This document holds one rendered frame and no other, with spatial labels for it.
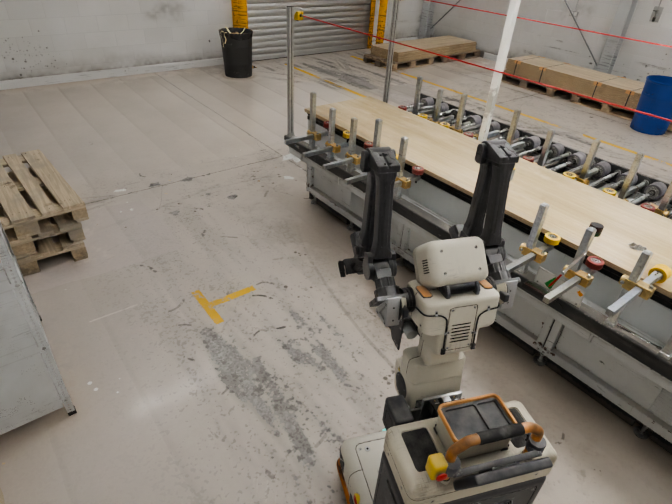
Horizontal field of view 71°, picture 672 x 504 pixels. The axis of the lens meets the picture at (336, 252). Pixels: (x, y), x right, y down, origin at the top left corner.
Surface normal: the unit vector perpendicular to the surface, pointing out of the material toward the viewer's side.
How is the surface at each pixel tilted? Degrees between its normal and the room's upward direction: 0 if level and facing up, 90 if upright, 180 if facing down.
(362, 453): 0
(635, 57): 90
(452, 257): 48
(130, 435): 0
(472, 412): 0
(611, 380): 90
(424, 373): 82
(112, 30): 90
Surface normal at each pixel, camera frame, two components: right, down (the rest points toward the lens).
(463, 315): 0.27, 0.44
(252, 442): 0.05, -0.82
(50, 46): 0.61, 0.48
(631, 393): -0.79, 0.31
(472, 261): 0.23, -0.14
